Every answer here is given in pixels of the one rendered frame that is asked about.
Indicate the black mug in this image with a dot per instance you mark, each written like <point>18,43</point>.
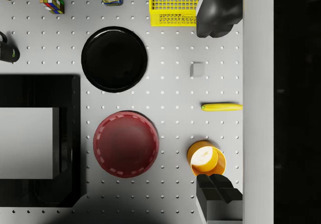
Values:
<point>8,53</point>

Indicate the black stove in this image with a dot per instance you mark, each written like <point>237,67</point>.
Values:
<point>25,143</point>

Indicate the puzzle cube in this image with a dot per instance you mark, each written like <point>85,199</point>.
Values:
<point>51,1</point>

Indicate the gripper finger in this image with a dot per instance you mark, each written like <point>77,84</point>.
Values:
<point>218,196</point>
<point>218,13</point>

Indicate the grey cube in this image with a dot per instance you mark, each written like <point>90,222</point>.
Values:
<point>197,69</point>

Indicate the yellow bowl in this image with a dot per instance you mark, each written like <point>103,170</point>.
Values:
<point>208,158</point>

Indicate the red plate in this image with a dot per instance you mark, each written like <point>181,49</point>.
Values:
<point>125,144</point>

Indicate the black plate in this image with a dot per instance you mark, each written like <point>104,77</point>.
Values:
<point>114,59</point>

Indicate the banana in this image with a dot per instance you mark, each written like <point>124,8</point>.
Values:
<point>220,107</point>

